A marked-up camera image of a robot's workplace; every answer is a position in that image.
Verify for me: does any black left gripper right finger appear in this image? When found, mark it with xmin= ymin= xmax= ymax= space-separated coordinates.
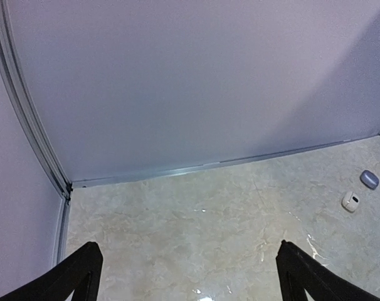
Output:
xmin=276 ymin=240 xmax=378 ymax=300

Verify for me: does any aluminium back wall rail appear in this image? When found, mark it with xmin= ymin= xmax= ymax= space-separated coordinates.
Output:
xmin=71 ymin=134 xmax=380 ymax=189

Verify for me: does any blue-grey earbud charging case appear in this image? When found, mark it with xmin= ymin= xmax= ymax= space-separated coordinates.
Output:
xmin=360 ymin=170 xmax=379 ymax=190

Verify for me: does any white earbud charging case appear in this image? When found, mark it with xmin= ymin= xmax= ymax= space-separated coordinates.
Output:
xmin=341 ymin=191 xmax=360 ymax=213

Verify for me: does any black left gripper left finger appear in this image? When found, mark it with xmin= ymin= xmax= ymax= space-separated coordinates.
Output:
xmin=0 ymin=241 xmax=103 ymax=300

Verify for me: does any aluminium left corner post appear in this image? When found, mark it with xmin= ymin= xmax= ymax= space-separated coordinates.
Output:
xmin=0 ymin=1 xmax=73 ymax=265

